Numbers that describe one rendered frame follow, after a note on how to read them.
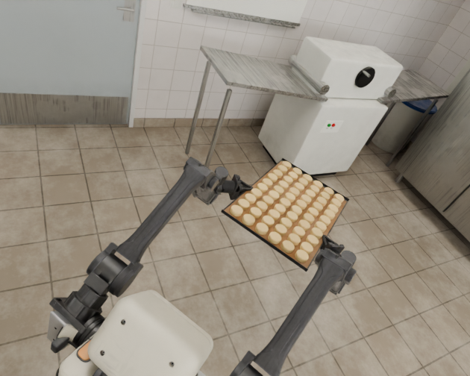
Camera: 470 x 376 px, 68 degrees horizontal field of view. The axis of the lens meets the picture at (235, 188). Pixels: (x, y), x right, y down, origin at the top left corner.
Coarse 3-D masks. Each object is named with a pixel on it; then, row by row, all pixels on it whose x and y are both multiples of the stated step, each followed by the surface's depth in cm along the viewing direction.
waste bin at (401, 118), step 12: (396, 108) 411; (408, 108) 401; (420, 108) 396; (384, 120) 429; (396, 120) 415; (408, 120) 408; (384, 132) 431; (396, 132) 422; (408, 132) 419; (384, 144) 437; (396, 144) 432
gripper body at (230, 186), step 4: (236, 176) 152; (232, 180) 155; (236, 180) 150; (224, 184) 150; (228, 184) 151; (232, 184) 151; (236, 184) 149; (224, 188) 150; (228, 188) 151; (232, 188) 151; (236, 188) 151; (224, 192) 152; (228, 192) 152; (232, 192) 153; (232, 196) 154
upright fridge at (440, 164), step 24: (456, 96) 320; (432, 120) 341; (456, 120) 321; (432, 144) 343; (456, 144) 323; (408, 168) 368; (432, 168) 345; (456, 168) 325; (432, 192) 348; (456, 192) 327; (456, 216) 329
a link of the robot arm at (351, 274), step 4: (320, 252) 98; (316, 256) 98; (316, 260) 98; (316, 264) 102; (352, 268) 95; (348, 272) 94; (352, 272) 94; (356, 272) 94; (348, 276) 94; (352, 276) 93; (344, 280) 96; (348, 280) 94; (336, 284) 111; (340, 284) 124; (332, 288) 121; (336, 288) 122; (332, 292) 130; (336, 292) 126
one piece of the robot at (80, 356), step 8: (96, 320) 83; (88, 328) 80; (96, 328) 81; (80, 336) 80; (88, 336) 79; (72, 344) 80; (80, 344) 80; (88, 344) 76; (72, 352) 75; (80, 352) 74; (64, 360) 73; (72, 360) 73; (80, 360) 73; (88, 360) 74; (64, 368) 72; (72, 368) 72; (80, 368) 72; (88, 368) 73; (96, 368) 73
